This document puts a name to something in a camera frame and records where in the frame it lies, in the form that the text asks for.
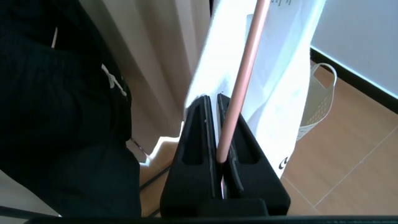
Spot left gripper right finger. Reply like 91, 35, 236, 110
216, 92, 292, 217

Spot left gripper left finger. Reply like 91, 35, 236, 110
160, 95, 219, 218

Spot white garment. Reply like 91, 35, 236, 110
184, 0, 327, 180

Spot black shorts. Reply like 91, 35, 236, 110
0, 0, 142, 218

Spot black clothes rack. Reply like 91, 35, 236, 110
0, 0, 216, 218

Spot white laundry basket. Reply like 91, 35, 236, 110
295, 62, 338, 142

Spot beige curtain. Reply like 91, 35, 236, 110
0, 0, 216, 218

